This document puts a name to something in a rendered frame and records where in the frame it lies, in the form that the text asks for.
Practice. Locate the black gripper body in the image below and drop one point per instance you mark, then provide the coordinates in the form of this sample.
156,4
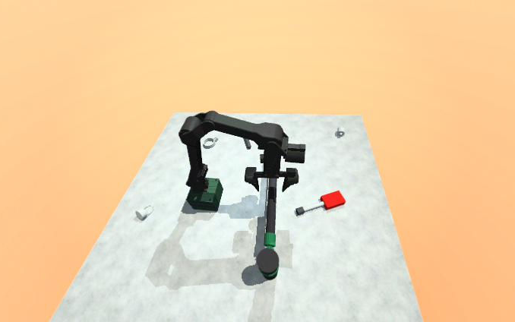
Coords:
272,171

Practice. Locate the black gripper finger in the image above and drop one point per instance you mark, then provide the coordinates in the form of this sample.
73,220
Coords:
255,184
285,185

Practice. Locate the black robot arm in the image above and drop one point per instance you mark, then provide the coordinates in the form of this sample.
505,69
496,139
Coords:
269,137

